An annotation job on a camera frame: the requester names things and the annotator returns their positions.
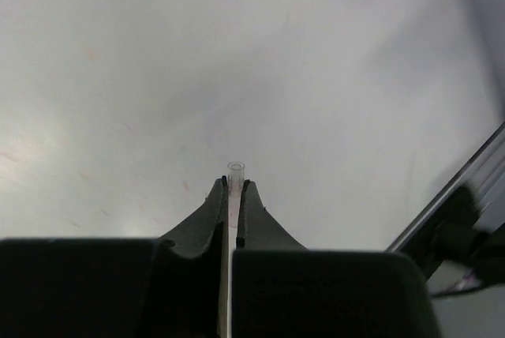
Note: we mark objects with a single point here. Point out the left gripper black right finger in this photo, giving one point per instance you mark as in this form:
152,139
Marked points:
281,289

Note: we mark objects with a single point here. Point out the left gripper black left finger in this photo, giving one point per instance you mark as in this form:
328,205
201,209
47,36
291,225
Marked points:
118,287

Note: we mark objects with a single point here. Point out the small clear pink cap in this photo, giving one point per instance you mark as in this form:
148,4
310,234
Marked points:
235,181

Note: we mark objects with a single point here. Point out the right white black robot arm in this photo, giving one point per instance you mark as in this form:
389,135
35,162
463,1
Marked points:
450,235

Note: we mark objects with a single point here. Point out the aluminium frame rail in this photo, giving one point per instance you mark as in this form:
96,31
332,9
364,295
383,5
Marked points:
476,187

